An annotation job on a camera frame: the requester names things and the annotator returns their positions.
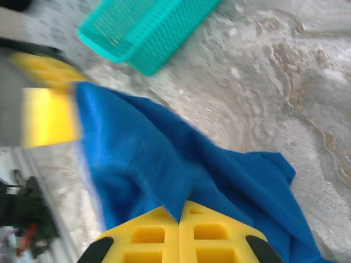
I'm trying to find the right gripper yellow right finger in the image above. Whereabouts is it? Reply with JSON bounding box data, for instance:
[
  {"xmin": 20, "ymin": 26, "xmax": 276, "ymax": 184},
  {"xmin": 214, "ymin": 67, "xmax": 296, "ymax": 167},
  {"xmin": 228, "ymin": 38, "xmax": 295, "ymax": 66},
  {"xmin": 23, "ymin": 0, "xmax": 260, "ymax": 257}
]
[{"xmin": 179, "ymin": 201, "xmax": 269, "ymax": 263}]

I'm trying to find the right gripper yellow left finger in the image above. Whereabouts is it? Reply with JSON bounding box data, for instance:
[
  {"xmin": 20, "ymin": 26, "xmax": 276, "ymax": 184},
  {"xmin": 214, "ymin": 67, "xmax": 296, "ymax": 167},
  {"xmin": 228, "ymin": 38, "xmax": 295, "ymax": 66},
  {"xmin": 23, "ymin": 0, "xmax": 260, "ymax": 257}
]
[{"xmin": 93, "ymin": 208, "xmax": 181, "ymax": 263}]

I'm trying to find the blue t-shirt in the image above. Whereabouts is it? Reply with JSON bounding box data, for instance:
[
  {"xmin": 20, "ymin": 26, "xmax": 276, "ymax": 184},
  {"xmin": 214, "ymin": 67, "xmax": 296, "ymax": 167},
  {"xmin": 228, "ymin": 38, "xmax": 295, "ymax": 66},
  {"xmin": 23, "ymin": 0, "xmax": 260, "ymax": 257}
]
[{"xmin": 73, "ymin": 81, "xmax": 335, "ymax": 263}]

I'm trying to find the teal plastic basket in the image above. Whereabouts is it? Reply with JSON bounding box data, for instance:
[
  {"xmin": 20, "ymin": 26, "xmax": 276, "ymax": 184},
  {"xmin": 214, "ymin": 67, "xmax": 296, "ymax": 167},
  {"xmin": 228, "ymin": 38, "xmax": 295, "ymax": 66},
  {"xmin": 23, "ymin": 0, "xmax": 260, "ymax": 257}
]
[{"xmin": 76, "ymin": 0, "xmax": 223, "ymax": 77}]

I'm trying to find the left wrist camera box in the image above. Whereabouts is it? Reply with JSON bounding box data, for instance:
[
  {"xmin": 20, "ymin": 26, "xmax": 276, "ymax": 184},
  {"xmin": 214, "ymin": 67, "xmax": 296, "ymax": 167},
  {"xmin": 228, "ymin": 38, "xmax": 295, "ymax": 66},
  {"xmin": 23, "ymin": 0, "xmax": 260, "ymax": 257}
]
[{"xmin": 0, "ymin": 5, "xmax": 39, "ymax": 42}]

